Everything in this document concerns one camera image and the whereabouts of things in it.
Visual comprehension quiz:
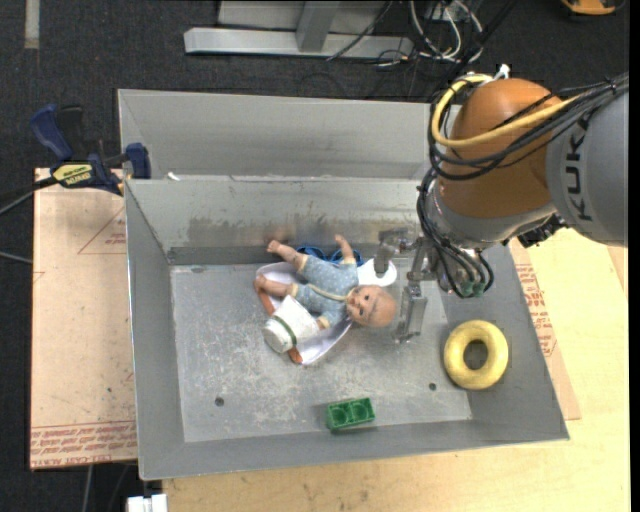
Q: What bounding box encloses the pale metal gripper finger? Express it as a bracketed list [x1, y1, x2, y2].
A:
[374, 228, 412, 276]
[394, 292, 429, 345]

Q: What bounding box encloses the baby doll in blue suit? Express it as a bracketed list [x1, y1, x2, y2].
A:
[253, 233, 399, 331]

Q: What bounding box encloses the white tray with orange rim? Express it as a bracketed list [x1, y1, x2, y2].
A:
[254, 256, 399, 367]

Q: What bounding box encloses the green toy brick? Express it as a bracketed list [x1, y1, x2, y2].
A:
[325, 397, 377, 433]

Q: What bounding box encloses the white cup with green stripe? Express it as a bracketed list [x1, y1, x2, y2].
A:
[261, 294, 322, 355]

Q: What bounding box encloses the grey metal bin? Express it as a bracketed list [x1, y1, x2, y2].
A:
[117, 88, 571, 481]

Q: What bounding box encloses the brown cardboard board red print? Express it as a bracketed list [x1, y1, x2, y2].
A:
[29, 167, 584, 471]

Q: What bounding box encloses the yellow ring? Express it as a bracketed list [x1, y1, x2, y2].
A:
[442, 319, 510, 391]

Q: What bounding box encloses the blue cord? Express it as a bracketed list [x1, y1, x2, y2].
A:
[294, 243, 362, 267]

